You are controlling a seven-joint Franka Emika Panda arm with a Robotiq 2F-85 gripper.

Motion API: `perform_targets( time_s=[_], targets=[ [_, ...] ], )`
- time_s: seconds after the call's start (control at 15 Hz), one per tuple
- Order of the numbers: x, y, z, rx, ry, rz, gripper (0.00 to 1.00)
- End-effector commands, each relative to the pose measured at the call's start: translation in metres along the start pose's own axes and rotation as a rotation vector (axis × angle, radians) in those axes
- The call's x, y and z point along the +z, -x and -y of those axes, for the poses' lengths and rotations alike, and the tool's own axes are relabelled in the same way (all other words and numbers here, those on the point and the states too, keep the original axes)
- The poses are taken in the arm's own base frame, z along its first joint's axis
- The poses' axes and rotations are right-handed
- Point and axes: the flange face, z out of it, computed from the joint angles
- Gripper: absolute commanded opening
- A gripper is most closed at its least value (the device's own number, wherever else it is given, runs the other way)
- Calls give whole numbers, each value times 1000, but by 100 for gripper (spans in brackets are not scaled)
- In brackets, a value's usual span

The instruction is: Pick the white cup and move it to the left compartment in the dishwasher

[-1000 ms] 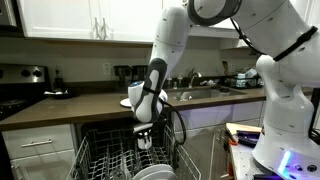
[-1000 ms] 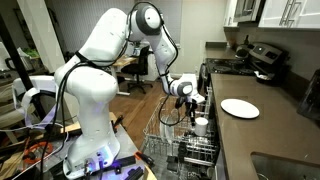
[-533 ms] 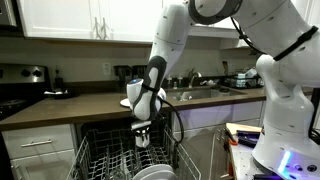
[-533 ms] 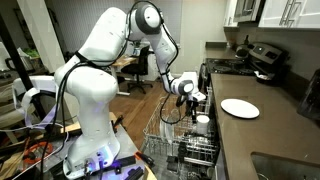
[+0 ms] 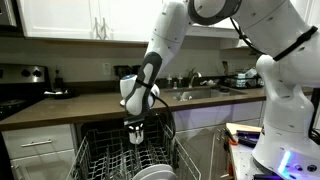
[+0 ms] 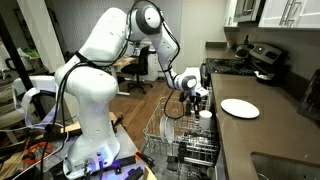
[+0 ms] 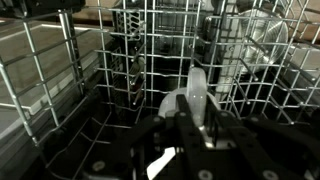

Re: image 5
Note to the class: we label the white wall outlet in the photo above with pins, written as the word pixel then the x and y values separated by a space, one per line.
pixel 106 68

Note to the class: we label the dark pan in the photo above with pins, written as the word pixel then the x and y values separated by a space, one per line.
pixel 60 94

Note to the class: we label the wooden board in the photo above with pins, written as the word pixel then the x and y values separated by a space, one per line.
pixel 243 127

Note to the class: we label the metal robot base table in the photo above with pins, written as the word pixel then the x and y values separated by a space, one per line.
pixel 243 160

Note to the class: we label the white plate standing upright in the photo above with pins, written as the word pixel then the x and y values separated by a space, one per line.
pixel 151 170
pixel 163 176

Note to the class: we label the white drawer cabinet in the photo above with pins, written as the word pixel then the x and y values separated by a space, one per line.
pixel 36 153

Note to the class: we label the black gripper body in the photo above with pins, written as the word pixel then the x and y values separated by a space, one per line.
pixel 135 119

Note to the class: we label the steel kitchen sink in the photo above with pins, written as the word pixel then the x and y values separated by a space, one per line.
pixel 203 94

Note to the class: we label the dark bottle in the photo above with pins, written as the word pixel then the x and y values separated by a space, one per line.
pixel 59 80

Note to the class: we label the steel microwave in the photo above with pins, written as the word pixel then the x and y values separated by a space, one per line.
pixel 6 13

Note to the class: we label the black dish drainer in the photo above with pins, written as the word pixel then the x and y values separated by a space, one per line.
pixel 243 80

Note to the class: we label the white sink cabinet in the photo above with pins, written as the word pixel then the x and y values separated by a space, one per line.
pixel 206 133

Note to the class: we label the white cup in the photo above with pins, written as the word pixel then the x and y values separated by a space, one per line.
pixel 136 138

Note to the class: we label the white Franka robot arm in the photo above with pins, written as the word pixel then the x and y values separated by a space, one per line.
pixel 286 66

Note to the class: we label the black kitchen stove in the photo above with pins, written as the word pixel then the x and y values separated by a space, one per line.
pixel 20 86

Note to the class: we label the stainless dishwasher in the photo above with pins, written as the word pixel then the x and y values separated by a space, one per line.
pixel 83 130

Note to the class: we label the black countertop appliance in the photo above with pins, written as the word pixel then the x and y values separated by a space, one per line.
pixel 123 71

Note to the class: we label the chrome faucet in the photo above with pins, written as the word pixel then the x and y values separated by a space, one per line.
pixel 193 77

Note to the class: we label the black orange clamp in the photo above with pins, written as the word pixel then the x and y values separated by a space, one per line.
pixel 230 136

